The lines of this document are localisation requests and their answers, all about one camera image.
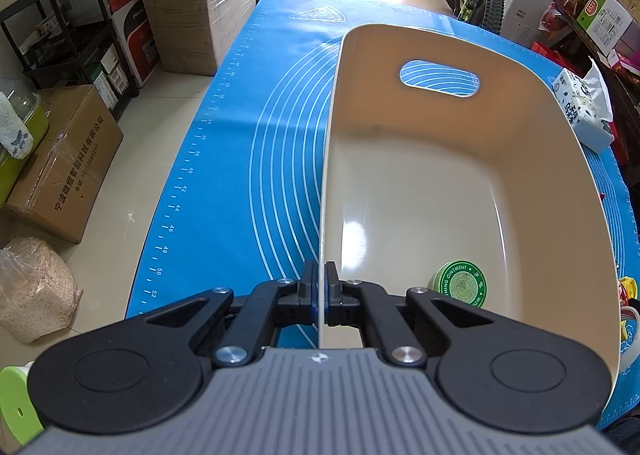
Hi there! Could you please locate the green plastic stool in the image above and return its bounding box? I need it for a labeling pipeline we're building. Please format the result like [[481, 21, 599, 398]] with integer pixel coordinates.
[[0, 364, 46, 451]]

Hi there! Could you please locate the green and white carton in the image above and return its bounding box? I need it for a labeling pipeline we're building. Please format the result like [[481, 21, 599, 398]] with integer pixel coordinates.
[[576, 0, 635, 52]]

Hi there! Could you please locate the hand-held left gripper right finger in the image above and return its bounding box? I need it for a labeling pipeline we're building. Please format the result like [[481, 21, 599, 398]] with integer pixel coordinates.
[[325, 261, 502, 369]]

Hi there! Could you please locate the red and white appliance box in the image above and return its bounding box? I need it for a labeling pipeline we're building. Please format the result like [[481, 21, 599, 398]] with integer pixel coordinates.
[[97, 0, 162, 88]]

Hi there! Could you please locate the blue silicone baking mat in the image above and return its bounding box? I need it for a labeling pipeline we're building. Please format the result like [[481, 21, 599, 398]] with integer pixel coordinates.
[[125, 0, 640, 436]]

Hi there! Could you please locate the green round ointment tin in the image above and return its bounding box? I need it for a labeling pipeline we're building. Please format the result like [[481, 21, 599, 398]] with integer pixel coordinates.
[[430, 262, 487, 309]]

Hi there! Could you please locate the yellow plastic toy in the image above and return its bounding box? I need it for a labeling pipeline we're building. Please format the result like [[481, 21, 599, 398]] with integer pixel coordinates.
[[617, 275, 640, 342]]

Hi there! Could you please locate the cream plastic basket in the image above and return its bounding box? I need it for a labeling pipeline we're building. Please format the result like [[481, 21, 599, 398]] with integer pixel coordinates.
[[316, 24, 621, 436]]

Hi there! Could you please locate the taped brown cardboard box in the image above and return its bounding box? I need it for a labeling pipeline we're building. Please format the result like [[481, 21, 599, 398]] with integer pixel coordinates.
[[4, 84, 124, 244]]

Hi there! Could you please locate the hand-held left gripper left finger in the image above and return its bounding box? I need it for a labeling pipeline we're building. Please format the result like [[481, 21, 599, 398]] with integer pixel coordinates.
[[127, 261, 321, 369]]

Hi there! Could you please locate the plastic-wrapped large cardboard box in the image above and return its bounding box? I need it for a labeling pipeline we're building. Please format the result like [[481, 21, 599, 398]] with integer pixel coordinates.
[[136, 0, 261, 77]]

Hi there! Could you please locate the white tissue pack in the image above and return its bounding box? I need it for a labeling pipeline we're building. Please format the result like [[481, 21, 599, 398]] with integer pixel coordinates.
[[551, 57, 616, 154]]

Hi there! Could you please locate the green container with clear lid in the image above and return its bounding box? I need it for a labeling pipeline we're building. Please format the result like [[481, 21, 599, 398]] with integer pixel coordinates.
[[0, 80, 52, 206]]

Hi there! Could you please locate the white fluffy towel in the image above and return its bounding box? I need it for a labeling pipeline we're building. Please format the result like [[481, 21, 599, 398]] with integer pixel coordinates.
[[0, 95, 35, 159]]

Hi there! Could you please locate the clear bag of grain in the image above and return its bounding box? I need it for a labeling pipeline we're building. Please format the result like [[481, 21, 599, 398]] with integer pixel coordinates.
[[0, 236, 83, 344]]

